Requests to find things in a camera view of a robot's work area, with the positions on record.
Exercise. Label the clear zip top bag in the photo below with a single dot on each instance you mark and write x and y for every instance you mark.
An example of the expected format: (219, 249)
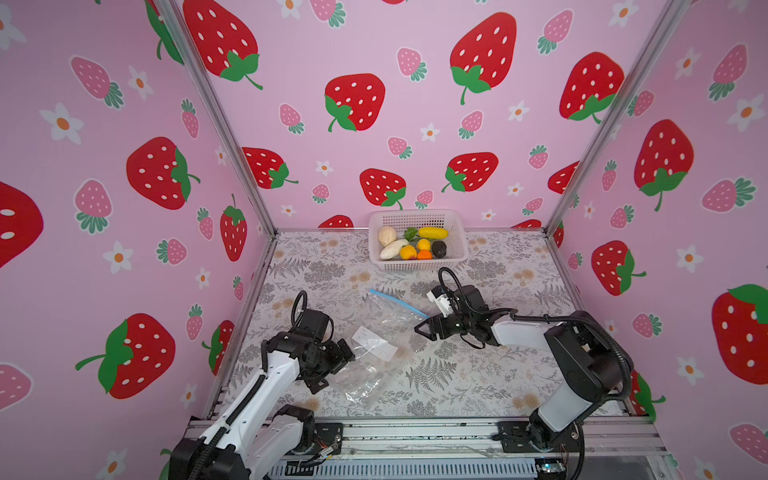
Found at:
(382, 337)

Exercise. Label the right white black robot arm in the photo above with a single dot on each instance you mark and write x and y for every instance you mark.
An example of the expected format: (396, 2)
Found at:
(595, 369)

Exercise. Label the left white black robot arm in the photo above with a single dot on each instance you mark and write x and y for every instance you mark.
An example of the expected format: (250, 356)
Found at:
(237, 445)

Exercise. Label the right aluminium corner post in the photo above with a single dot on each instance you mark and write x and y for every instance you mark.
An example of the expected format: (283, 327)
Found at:
(663, 29)

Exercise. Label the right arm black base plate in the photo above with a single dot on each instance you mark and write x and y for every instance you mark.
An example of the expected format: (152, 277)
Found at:
(523, 437)

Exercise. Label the white plastic basket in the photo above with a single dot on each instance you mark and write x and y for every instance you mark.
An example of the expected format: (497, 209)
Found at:
(417, 240)

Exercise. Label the beige toy potato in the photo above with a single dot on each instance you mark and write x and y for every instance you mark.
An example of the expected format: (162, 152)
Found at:
(387, 235)

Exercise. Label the yellow toy banana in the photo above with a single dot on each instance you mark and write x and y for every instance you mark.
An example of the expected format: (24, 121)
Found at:
(433, 233)

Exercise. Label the aluminium front rail frame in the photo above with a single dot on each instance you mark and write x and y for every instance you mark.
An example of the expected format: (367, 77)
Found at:
(462, 448)

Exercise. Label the aluminium corner post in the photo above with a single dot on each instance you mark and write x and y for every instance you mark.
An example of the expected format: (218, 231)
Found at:
(663, 29)
(181, 36)

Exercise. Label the left aluminium corner post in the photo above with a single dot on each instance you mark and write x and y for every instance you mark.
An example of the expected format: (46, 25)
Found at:
(181, 36)

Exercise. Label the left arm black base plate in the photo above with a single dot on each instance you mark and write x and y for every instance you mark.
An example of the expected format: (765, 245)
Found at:
(325, 435)

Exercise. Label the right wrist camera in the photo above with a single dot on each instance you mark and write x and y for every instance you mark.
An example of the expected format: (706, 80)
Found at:
(442, 299)

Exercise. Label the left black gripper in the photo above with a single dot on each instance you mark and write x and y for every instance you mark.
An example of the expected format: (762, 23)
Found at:
(340, 358)

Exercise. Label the white toy radish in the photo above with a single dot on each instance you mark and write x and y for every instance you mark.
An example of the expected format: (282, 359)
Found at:
(392, 250)

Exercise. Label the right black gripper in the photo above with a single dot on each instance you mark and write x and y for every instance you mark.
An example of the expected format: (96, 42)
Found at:
(431, 324)

